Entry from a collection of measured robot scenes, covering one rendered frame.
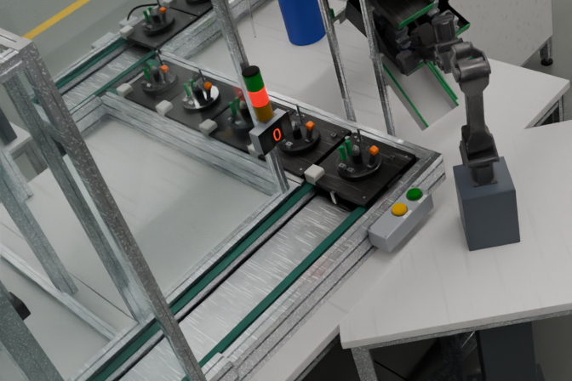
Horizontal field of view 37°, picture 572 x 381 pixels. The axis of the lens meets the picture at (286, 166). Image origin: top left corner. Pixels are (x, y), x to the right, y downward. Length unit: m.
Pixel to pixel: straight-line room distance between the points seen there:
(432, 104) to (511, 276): 0.62
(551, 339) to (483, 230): 1.00
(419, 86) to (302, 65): 0.74
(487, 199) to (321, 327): 0.55
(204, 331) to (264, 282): 0.21
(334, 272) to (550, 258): 0.57
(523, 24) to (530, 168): 1.61
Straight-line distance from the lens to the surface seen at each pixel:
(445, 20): 2.31
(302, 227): 2.48
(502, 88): 2.93
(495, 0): 3.86
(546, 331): 3.29
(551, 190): 2.54
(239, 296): 2.36
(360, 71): 3.13
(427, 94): 2.63
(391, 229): 2.34
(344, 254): 2.32
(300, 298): 2.25
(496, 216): 2.31
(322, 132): 2.71
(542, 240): 2.40
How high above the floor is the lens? 2.61
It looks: 39 degrees down
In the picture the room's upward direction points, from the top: 18 degrees counter-clockwise
